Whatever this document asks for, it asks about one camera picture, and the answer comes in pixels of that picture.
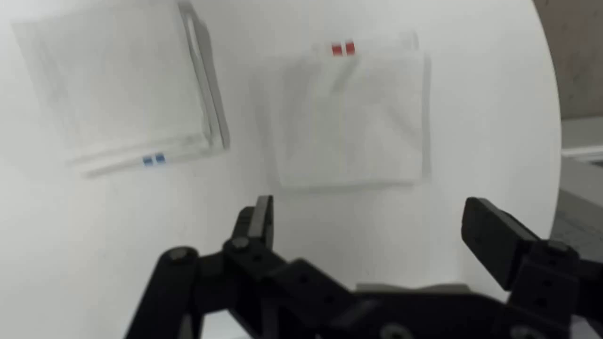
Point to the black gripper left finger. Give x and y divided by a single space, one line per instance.
267 295

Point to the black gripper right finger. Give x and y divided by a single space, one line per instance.
548 282

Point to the white towel red tag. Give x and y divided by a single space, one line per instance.
350 116

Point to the folded towel with blue tag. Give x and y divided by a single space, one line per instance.
131 86

